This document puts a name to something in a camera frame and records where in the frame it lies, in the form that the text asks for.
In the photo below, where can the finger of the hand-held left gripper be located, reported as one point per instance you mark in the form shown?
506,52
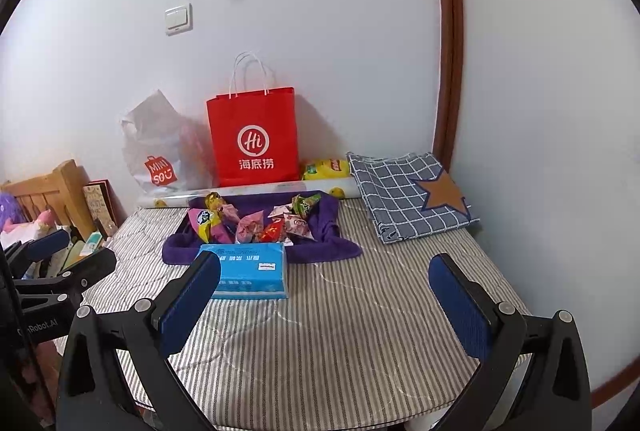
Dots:
45,244
80,268

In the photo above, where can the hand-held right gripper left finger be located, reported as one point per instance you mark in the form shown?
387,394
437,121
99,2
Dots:
192,303

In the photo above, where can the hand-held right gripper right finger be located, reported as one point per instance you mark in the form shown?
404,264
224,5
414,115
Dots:
457,301

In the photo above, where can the pink purple snack packet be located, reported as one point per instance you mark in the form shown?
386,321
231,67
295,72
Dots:
202,222

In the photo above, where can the orange pink snack packet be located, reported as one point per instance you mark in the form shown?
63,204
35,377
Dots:
228,216

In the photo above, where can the pink panda snack packet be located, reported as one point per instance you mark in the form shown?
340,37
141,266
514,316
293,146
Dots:
250,227

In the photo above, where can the yellow snack packet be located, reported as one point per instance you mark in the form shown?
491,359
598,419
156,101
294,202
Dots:
215,202

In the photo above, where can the red snack packet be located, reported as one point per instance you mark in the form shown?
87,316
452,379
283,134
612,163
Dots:
272,231

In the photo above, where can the pale pink snack packet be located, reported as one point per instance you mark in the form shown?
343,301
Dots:
280,211

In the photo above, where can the pink strawberry snack packet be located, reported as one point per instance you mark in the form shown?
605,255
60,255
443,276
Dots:
298,227

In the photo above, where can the green snack packet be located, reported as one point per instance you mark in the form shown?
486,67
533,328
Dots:
306,203

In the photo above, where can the pink white plush toy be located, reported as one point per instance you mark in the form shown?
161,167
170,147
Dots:
37,222

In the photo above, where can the light green box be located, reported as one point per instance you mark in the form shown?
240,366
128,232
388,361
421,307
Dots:
91,243

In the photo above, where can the purple plush toy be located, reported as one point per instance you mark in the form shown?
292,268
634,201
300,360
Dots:
10,211

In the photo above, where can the wooden headboard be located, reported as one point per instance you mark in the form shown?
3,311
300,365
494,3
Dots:
55,191

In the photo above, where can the blue tissue pack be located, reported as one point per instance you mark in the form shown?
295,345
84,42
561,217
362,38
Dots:
245,271

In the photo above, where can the brown framed picture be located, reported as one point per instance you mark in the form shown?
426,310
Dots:
100,206

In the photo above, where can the rolled patterned sheet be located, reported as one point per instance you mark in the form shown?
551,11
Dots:
165,200

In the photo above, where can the striped quilted cover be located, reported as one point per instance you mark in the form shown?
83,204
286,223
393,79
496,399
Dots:
350,336

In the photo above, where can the blue checked star cloth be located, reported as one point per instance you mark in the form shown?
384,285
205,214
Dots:
400,196

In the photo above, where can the purple towel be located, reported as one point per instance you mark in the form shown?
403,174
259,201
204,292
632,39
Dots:
325,241

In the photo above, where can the white plastic shopping bag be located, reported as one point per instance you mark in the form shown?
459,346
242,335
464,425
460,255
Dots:
155,141

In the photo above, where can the red paper bag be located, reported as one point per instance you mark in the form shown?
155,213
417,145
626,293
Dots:
252,146

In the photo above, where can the yellow chip bag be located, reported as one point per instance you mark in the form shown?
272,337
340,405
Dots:
325,170

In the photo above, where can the white light switch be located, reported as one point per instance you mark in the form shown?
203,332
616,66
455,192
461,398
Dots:
178,18

